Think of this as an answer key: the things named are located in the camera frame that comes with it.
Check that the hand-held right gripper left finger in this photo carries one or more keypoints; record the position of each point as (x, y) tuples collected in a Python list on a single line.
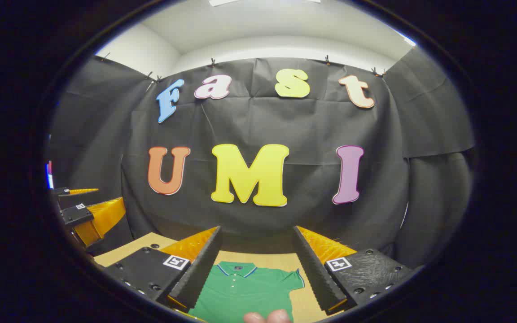
[(195, 273)]

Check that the green T-shirt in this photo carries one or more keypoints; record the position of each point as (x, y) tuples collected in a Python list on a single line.
[(240, 291)]

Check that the black backdrop cloth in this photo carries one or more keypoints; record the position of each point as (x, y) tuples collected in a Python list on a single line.
[(285, 125)]

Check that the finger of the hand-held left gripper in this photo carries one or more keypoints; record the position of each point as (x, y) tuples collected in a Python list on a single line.
[(101, 217), (79, 191)]

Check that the white ceiling light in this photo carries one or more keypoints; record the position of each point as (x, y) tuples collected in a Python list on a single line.
[(222, 2)]

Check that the computer monitor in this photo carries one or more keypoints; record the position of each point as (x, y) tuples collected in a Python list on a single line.
[(50, 179)]

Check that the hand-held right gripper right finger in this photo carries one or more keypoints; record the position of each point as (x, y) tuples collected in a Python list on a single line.
[(317, 273)]

